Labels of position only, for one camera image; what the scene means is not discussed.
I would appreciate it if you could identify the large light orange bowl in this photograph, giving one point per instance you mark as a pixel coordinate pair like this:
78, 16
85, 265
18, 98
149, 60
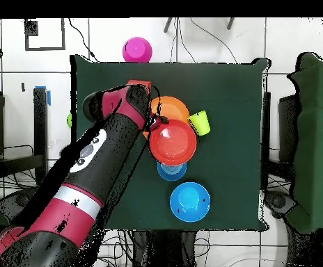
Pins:
172, 108

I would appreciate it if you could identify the shallow red-orange bowl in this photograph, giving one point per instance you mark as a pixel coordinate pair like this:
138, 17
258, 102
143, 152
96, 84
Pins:
172, 143

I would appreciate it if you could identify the red-orange cup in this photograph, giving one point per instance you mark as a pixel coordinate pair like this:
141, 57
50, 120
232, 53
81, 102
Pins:
139, 82

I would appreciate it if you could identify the large pink bowl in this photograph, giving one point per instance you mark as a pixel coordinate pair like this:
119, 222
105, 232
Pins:
137, 50

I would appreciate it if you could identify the light green bowl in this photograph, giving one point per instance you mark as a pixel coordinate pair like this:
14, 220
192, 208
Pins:
69, 120

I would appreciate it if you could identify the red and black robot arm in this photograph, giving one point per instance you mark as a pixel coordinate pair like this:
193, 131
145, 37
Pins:
75, 214

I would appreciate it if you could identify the light green cup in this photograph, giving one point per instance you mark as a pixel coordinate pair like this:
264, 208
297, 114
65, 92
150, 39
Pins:
202, 123

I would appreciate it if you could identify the small light blue bowl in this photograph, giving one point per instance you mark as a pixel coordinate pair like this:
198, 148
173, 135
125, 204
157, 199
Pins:
171, 173

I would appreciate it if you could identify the dark green tablecloth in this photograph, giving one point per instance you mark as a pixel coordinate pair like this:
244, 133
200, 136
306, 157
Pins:
228, 97

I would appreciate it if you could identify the medium blue bowl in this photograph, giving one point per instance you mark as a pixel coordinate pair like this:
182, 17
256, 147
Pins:
190, 202

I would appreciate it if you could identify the grey tripod legs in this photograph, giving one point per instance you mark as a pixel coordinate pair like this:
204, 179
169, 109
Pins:
168, 25

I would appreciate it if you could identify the dark grey chair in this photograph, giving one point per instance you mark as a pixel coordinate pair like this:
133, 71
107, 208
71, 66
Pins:
278, 201

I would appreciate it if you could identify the black chair base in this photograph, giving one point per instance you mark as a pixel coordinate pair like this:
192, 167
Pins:
9, 204

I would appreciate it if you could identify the black bench frame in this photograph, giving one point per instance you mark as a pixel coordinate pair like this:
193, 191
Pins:
40, 125

